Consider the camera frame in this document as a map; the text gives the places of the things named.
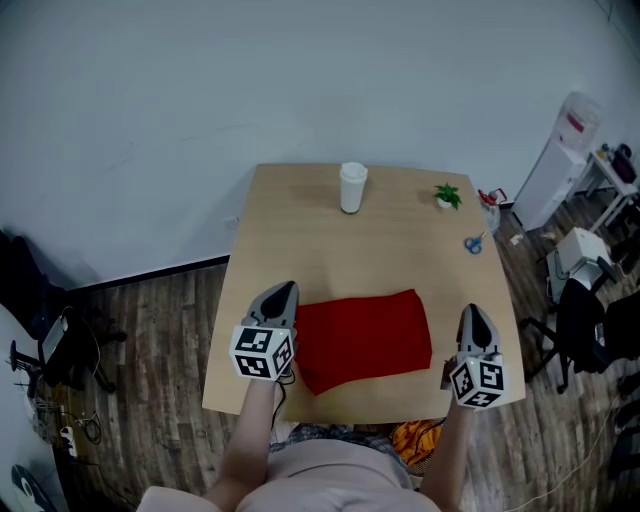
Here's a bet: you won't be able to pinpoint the black coiled floor cable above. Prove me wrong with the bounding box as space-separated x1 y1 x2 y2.
74 414 104 445

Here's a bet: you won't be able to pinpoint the small potted green plant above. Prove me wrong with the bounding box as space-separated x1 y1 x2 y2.
433 182 463 210

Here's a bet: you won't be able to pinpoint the orange cloth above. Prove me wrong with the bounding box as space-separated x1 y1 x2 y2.
391 419 444 469

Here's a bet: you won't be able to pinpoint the white side desk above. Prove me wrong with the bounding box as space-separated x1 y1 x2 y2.
579 149 640 234

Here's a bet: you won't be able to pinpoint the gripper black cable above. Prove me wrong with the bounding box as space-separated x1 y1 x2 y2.
269 372 296 436
404 419 446 466

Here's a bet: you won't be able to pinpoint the black high-back office chair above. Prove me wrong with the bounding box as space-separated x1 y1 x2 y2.
519 257 640 396

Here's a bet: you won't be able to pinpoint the white drawer cabinet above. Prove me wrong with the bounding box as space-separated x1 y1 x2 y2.
544 227 614 304

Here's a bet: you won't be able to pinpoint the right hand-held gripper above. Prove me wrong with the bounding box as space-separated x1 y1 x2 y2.
439 303 505 411

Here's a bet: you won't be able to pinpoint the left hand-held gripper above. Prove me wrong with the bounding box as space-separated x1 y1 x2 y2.
228 280 300 382

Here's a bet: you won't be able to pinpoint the dark bag on desk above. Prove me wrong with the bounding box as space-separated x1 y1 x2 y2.
612 143 639 184

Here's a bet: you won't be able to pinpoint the black low swivel chair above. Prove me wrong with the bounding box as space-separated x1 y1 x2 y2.
9 307 129 394

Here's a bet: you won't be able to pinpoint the black fabric bundle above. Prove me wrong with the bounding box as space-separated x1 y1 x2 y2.
0 229 66 326

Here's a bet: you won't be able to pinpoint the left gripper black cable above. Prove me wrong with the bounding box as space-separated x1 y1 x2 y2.
269 372 296 436

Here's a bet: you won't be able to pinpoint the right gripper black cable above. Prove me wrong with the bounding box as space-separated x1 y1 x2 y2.
404 419 446 466

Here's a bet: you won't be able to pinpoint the silver laptop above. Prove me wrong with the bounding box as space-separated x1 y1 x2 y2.
40 314 69 356

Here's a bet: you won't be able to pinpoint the clear spray bottle red trigger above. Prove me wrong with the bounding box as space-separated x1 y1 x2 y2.
477 187 509 231

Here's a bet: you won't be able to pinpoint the white lidded cup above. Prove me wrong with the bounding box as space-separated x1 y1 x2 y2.
339 161 369 216

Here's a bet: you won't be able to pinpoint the person's right forearm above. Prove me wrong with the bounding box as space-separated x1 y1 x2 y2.
418 404 476 512

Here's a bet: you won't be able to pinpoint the person's left forearm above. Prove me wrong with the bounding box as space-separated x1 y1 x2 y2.
204 377 281 509

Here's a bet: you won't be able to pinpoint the white power strip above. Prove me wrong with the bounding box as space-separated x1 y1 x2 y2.
59 426 79 459

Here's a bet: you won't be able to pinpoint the white water dispenser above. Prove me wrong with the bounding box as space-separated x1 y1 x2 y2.
512 137 589 232

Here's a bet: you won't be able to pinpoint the person's pink top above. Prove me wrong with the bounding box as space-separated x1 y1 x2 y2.
137 439 441 512

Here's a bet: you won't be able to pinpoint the blue-handled scissors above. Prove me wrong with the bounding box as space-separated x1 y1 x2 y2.
463 230 489 256

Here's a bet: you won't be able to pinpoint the clear water jug red label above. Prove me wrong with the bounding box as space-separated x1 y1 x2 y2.
557 91 604 154

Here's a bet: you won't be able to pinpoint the red sweatshirt with print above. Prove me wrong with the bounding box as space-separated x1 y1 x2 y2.
292 288 434 397

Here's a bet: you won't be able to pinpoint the black white round device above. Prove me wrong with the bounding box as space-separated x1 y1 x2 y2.
10 464 59 512

